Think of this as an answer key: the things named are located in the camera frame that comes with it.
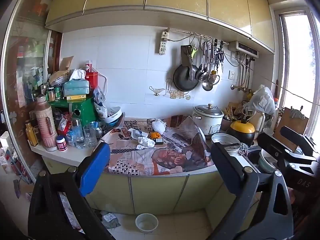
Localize kitchen scissors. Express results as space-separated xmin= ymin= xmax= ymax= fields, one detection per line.
xmin=216 ymin=47 xmax=225 ymax=73

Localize white power strip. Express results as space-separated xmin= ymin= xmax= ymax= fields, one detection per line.
xmin=159 ymin=30 xmax=168 ymax=55

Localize glass tumbler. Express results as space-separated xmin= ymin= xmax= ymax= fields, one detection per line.
xmin=83 ymin=124 xmax=98 ymax=147

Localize yellow bottle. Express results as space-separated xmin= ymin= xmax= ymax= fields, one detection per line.
xmin=25 ymin=122 xmax=38 ymax=147

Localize wooden cutting board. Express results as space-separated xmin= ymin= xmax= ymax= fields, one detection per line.
xmin=274 ymin=107 xmax=313 ymax=143

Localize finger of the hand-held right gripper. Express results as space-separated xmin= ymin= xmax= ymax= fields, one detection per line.
xmin=257 ymin=132 xmax=319 ymax=167
xmin=280 ymin=126 xmax=320 ymax=155

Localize glass door cabinet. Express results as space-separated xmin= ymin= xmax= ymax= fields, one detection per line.
xmin=0 ymin=0 xmax=63 ymax=180

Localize brass faucet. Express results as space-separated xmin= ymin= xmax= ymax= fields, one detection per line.
xmin=230 ymin=84 xmax=252 ymax=93

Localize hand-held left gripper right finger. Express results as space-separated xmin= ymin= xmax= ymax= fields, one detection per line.
xmin=207 ymin=142 xmax=294 ymax=240

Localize white water heater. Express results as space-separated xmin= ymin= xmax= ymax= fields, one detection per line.
xmin=228 ymin=41 xmax=259 ymax=57

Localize white jar red lid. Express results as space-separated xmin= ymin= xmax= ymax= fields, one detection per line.
xmin=56 ymin=135 xmax=67 ymax=152

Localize printed newspaper tablecloth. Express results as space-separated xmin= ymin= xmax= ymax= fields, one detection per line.
xmin=102 ymin=115 xmax=215 ymax=174

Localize crumpled carton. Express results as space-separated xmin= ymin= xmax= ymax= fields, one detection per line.
xmin=102 ymin=212 xmax=120 ymax=229

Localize blue white plastic bag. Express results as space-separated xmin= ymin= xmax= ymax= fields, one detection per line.
xmin=94 ymin=87 xmax=108 ymax=119

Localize teal tissue box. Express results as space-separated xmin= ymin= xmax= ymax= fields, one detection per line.
xmin=62 ymin=69 xmax=90 ymax=97

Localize black wok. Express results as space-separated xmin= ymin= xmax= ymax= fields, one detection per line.
xmin=173 ymin=64 xmax=199 ymax=92

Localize brown cardboard box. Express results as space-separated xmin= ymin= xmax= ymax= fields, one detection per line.
xmin=59 ymin=56 xmax=75 ymax=73

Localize metal ladle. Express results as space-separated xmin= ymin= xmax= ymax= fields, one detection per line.
xmin=202 ymin=42 xmax=213 ymax=91

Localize crumpled white tissue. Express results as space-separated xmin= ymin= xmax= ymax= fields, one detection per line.
xmin=136 ymin=137 xmax=156 ymax=150

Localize white bowl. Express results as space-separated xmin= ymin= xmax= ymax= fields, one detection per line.
xmin=135 ymin=213 xmax=159 ymax=233

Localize white pot in sink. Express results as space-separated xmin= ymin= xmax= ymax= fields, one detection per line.
xmin=211 ymin=132 xmax=242 ymax=153

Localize pink thermos flask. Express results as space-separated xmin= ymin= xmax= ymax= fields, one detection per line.
xmin=34 ymin=94 xmax=58 ymax=152

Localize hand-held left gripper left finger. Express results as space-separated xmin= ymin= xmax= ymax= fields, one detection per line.
xmin=27 ymin=142 xmax=115 ymax=240

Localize white foam fruit net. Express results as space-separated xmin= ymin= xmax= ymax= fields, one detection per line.
xmin=149 ymin=119 xmax=167 ymax=133

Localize white rice cooker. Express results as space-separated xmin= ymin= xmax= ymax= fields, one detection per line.
xmin=192 ymin=104 xmax=225 ymax=136

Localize red tin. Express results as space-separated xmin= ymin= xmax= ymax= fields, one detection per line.
xmin=85 ymin=60 xmax=99 ymax=89

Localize bowl in sink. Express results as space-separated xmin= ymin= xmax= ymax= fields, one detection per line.
xmin=259 ymin=150 xmax=278 ymax=173

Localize white plastic basin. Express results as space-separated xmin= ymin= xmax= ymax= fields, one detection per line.
xmin=102 ymin=107 xmax=122 ymax=124

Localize chopstick holder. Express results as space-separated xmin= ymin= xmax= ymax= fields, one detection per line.
xmin=221 ymin=106 xmax=237 ymax=132

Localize metal hanging rail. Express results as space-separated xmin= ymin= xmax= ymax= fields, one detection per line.
xmin=167 ymin=28 xmax=229 ymax=45

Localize yellow flat box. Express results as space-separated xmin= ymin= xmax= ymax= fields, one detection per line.
xmin=62 ymin=94 xmax=87 ymax=101

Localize window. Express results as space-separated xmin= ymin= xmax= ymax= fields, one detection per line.
xmin=275 ymin=5 xmax=320 ymax=140

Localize yellow black cooker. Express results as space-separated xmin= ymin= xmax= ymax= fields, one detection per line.
xmin=229 ymin=120 xmax=255 ymax=144

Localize red snack packet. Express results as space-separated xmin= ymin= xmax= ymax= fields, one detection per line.
xmin=57 ymin=114 xmax=73 ymax=135

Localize clear glass bottle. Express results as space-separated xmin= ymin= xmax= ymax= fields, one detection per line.
xmin=71 ymin=118 xmax=85 ymax=148

